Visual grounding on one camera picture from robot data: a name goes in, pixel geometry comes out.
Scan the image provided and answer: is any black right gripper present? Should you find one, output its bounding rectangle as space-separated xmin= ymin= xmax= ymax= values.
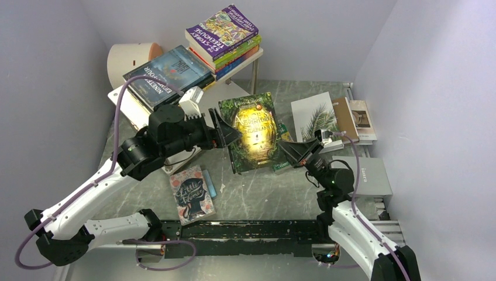
xmin=277 ymin=137 xmax=330 ymax=189

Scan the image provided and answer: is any dark green garden book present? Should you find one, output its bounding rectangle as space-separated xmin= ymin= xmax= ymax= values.
xmin=218 ymin=92 xmax=286 ymax=174

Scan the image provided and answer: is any light blue glue stick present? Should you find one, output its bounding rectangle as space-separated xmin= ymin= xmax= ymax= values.
xmin=202 ymin=170 xmax=217 ymax=199

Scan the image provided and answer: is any blue orange book in stack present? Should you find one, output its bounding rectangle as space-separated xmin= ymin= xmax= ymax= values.
xmin=188 ymin=45 xmax=260 ymax=80

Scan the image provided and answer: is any white magazine with photo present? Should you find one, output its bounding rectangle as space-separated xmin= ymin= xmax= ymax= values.
xmin=349 ymin=100 xmax=377 ymax=145

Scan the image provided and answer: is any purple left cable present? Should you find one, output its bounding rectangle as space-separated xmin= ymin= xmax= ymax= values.
xmin=15 ymin=75 xmax=198 ymax=272

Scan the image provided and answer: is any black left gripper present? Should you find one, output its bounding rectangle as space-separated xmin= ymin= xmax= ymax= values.
xmin=162 ymin=107 xmax=243 ymax=158

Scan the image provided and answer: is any white tape roll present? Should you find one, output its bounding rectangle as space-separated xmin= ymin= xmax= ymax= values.
xmin=106 ymin=42 xmax=164 ymax=89

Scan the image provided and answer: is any grey laptop box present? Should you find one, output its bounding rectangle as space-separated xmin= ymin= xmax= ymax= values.
xmin=332 ymin=156 xmax=392 ymax=197

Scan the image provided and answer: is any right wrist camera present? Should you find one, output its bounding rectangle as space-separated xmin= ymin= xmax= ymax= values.
xmin=314 ymin=129 xmax=342 ymax=148

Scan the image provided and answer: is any purple treehouse book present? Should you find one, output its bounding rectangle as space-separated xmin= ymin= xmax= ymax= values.
xmin=185 ymin=4 xmax=259 ymax=61

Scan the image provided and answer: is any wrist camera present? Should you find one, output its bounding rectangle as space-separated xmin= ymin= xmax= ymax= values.
xmin=179 ymin=86 xmax=204 ymax=118
xmin=314 ymin=129 xmax=342 ymax=148

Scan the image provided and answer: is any green 104-storey treehouse book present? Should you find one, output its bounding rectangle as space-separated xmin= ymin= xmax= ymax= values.
xmin=272 ymin=122 xmax=293 ymax=174

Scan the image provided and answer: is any floral Little Women book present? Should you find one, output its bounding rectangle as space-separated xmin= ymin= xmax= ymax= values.
xmin=170 ymin=165 xmax=216 ymax=226

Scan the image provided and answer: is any white two-tier shelf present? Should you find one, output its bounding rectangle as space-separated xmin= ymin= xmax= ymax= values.
xmin=120 ymin=47 xmax=264 ymax=175

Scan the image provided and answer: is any green treehouse book in stack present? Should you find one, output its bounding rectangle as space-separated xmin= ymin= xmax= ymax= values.
xmin=211 ymin=35 xmax=262 ymax=71

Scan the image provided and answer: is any blue Nineteen Eighty-Four book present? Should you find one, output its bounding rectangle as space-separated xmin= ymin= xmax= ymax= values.
xmin=122 ymin=44 xmax=213 ymax=111

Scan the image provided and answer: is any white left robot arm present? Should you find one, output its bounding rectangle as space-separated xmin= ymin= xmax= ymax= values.
xmin=25 ymin=104 xmax=242 ymax=266

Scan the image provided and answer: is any brown cover book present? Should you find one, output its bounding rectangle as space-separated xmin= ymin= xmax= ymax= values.
xmin=332 ymin=97 xmax=359 ymax=142

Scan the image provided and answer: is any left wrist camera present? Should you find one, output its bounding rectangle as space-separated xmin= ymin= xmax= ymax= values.
xmin=179 ymin=86 xmax=204 ymax=118

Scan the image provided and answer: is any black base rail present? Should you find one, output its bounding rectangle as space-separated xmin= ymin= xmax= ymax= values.
xmin=142 ymin=220 xmax=340 ymax=263

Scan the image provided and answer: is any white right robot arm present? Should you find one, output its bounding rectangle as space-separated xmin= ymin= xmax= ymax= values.
xmin=278 ymin=139 xmax=421 ymax=280

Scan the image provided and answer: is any white palm leaf book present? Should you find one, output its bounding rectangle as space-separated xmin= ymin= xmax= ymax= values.
xmin=291 ymin=92 xmax=339 ymax=142

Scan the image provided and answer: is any black Moon and Sixpence book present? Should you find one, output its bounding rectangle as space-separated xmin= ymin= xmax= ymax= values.
xmin=130 ymin=74 xmax=215 ymax=112

